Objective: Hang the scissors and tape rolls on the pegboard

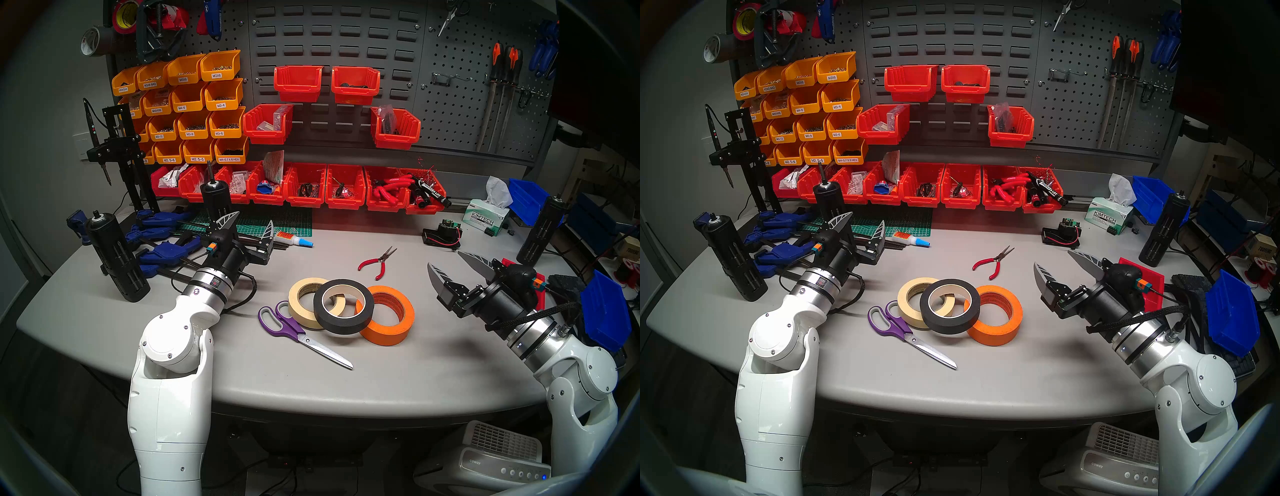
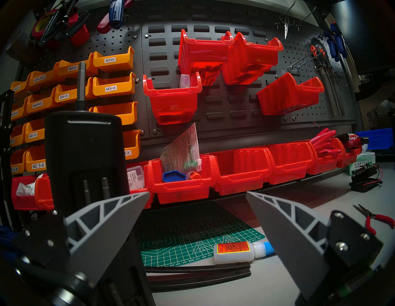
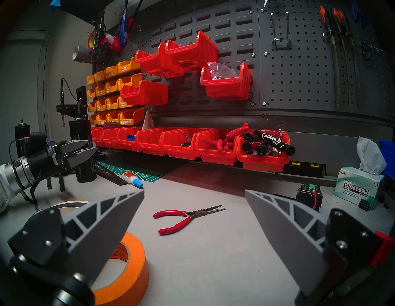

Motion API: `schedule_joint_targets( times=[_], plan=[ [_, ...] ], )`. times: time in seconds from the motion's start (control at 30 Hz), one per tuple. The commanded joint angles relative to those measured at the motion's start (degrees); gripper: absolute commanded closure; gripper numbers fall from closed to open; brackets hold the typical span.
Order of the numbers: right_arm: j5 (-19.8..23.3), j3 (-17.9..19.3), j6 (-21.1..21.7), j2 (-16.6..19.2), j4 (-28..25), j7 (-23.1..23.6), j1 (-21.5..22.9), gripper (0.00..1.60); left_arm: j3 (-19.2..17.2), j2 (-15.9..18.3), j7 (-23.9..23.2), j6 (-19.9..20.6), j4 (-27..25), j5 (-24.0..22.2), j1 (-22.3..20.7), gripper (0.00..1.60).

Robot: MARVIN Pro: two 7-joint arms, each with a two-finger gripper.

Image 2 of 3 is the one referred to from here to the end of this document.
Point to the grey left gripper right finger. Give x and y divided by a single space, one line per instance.
287 234

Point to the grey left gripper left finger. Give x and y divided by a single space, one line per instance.
105 228

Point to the grey perforated pegboard panel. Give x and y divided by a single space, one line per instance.
296 46
123 37

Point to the red tape roll yellow core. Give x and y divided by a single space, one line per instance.
35 31

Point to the white glue bottle blue cap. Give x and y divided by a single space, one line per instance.
234 253

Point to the small clear parts bag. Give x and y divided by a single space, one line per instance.
135 177

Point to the red plastic storage bin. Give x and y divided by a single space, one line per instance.
290 162
290 94
350 157
148 185
250 58
23 200
172 101
180 189
240 169
203 57
44 192
324 165

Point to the green cutting mat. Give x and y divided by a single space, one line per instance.
185 231

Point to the black cylinder with long bit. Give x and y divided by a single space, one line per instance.
83 148

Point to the blue plastic cap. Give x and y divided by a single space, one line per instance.
174 176

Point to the white crumpled plastic bag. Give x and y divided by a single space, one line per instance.
26 188

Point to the yellow bin labelled HEX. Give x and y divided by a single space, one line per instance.
132 142

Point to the yellow bin labelled M2.5-6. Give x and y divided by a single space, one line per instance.
35 155

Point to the Kimtech tissue box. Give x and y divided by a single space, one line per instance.
364 163

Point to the user manual in bag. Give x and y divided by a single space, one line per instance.
182 151

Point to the yellow bin labelled M2.5-8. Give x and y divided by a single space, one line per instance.
18 159

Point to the black labelled tube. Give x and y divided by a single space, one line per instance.
350 140

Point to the yellow bin labelled M3-6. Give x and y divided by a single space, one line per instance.
126 114

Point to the yellow bin labelled M3-12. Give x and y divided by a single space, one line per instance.
37 128

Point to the yellow bin labelled M3-16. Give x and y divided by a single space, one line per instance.
18 132

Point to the small blue storage bin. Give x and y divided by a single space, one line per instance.
375 138

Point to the yellow bin labelled M4X4X6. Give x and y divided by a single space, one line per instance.
46 101

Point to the yellow bin labelled M3-4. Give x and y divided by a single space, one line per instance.
123 88

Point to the yellow bin labelled M4-6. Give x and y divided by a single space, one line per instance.
71 89

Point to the yellow bin labelled M3X8 BAD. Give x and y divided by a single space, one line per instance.
49 77

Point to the yellow bin labelled M3X24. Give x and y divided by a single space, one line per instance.
23 86

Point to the yellow bin labelled M3X6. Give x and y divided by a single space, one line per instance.
123 61

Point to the clear plastic parts bag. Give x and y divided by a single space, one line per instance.
185 80

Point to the metal peg hook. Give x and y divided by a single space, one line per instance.
301 63

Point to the red plastic tool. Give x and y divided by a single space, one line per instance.
79 35

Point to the red utility knife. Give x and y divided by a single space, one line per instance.
104 24

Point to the small metal snips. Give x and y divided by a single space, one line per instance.
287 24

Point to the black spring clamp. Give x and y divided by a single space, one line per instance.
54 24

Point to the blue utility knife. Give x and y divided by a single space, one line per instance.
116 14

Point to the grey louvred wall panel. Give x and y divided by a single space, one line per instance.
223 106

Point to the black metal stand frame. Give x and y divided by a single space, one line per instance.
6 123

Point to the grey duct tape roll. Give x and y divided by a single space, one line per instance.
21 49

